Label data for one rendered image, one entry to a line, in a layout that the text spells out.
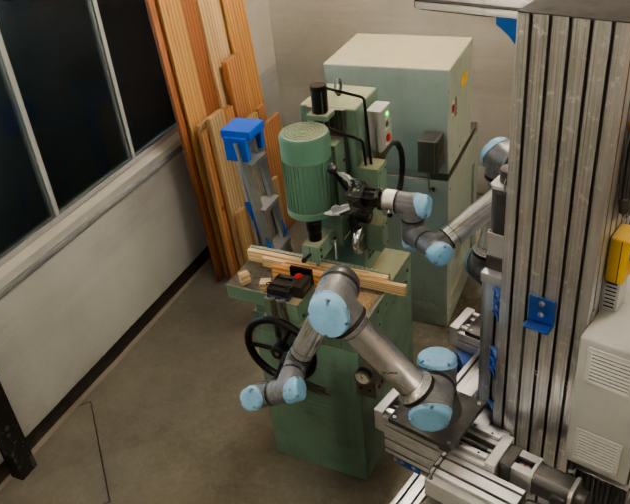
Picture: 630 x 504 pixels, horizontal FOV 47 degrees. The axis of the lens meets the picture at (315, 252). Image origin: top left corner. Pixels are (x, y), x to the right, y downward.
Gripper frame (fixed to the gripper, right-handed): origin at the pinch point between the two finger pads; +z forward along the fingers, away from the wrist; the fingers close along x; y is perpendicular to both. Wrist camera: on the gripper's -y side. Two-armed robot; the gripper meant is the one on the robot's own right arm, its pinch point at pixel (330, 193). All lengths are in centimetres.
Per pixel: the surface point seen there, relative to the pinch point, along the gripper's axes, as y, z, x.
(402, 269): -67, -10, 4
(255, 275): -34, 36, 26
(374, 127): -14.7, -2.1, -33.2
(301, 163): 8.1, 9.6, -6.1
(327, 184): -4.4, 4.1, -4.8
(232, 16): -96, 139, -132
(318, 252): -23.9, 8.8, 14.6
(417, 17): -160, 55, -181
